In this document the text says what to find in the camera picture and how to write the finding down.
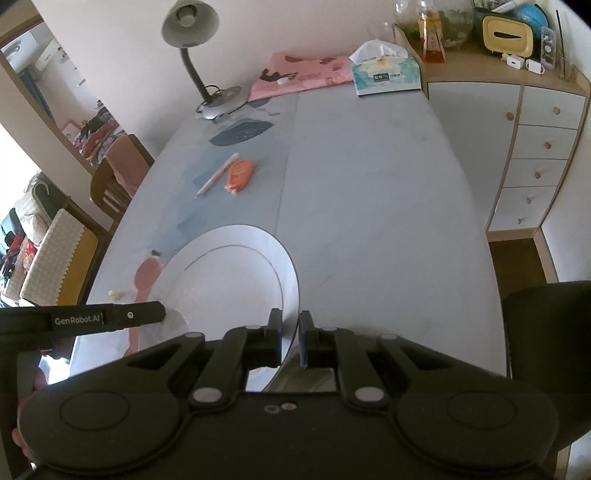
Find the person's left hand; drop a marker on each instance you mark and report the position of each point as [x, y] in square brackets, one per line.
[39, 382]

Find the wooden chair with pink cushion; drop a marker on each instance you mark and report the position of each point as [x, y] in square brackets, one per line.
[122, 170]

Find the white plate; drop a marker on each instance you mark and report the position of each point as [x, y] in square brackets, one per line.
[221, 277]

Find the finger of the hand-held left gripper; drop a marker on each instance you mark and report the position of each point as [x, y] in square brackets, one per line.
[138, 314]

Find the reed diffuser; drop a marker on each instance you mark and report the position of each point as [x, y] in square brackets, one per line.
[567, 60]

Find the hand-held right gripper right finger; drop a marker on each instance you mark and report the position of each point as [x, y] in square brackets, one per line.
[303, 342]

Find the yellow tissue box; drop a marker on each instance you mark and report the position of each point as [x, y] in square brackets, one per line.
[507, 36]

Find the pile of clothes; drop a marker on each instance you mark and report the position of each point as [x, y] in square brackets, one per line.
[94, 134]

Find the pink printed cloth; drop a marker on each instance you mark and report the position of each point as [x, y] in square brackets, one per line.
[304, 71]

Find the glass fishbowl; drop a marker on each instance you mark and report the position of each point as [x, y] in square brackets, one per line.
[455, 25]

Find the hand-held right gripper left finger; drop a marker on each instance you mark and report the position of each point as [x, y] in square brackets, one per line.
[276, 333]

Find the white water heater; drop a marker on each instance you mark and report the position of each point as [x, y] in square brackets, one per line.
[27, 53]

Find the blue globe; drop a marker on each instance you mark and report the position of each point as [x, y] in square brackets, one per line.
[535, 16]

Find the clear plastic box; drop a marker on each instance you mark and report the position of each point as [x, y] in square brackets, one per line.
[547, 48]

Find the clear glass vessel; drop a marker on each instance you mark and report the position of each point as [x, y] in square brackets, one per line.
[407, 21]

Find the white cabinet with drawers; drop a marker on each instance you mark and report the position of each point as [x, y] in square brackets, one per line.
[531, 120]

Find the grey desk lamp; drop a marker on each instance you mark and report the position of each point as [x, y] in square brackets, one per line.
[198, 50]

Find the small white charger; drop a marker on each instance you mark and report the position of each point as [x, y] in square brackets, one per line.
[515, 61]
[534, 66]

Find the chair with patterned cushion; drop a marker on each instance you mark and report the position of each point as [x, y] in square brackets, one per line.
[60, 258]

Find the wooden chair with black seat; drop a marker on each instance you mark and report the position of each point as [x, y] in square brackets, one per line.
[549, 350]

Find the tissue pack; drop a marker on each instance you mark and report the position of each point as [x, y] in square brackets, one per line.
[385, 71]

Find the pink pen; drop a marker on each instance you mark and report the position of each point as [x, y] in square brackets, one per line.
[217, 174]

